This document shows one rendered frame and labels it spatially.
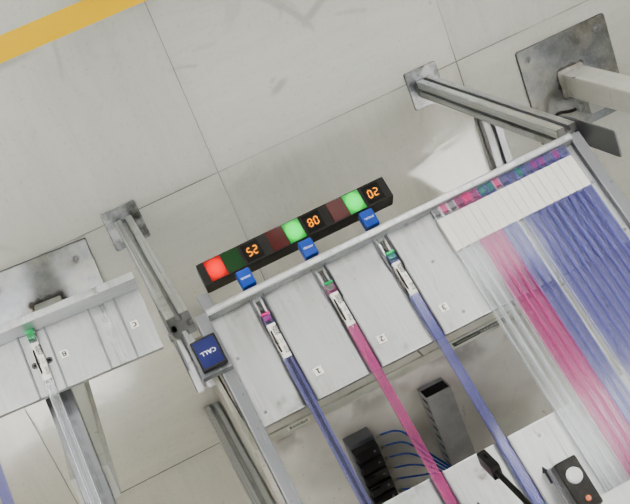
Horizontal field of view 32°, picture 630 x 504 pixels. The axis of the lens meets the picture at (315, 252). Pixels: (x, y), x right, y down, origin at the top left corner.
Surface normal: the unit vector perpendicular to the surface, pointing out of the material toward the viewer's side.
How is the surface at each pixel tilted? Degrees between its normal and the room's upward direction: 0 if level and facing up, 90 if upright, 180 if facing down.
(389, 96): 0
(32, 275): 0
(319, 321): 44
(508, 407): 0
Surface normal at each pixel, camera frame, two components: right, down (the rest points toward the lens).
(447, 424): 0.30, 0.28
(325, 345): -0.03, -0.39
